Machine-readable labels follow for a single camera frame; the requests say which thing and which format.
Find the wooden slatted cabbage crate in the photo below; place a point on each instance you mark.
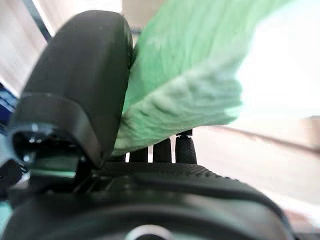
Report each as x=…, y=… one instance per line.
x=250, y=162

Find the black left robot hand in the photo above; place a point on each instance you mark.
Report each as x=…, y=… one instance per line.
x=75, y=75

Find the blue plastic shopping basket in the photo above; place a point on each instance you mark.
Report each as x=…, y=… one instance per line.
x=6, y=105

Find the napa cabbage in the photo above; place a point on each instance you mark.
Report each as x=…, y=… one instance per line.
x=187, y=75

